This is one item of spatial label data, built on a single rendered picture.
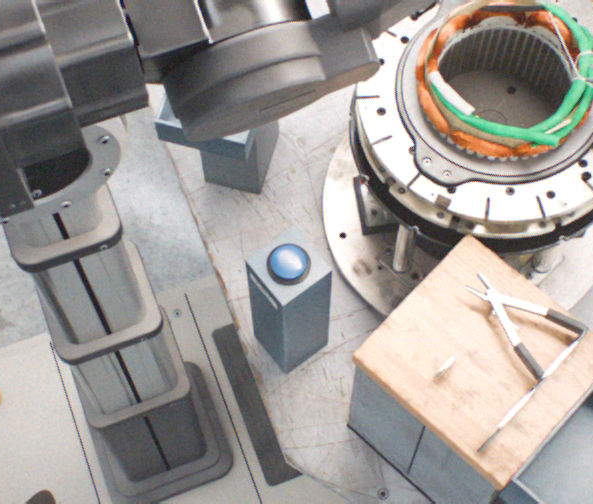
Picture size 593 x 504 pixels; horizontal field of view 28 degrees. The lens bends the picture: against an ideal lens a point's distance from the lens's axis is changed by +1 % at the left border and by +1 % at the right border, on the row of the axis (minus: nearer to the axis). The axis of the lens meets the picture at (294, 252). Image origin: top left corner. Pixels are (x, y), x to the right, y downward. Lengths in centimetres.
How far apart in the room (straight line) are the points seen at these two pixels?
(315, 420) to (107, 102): 102
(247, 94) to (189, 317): 160
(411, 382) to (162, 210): 134
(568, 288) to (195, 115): 108
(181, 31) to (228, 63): 3
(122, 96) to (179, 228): 194
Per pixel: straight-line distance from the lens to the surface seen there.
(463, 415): 122
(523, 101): 143
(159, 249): 245
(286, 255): 129
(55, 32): 51
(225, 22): 53
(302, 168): 163
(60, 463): 206
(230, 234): 159
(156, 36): 52
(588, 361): 126
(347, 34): 55
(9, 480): 207
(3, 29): 51
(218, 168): 158
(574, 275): 158
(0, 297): 247
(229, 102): 53
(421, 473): 142
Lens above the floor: 223
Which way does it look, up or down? 67 degrees down
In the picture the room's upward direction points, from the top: 1 degrees counter-clockwise
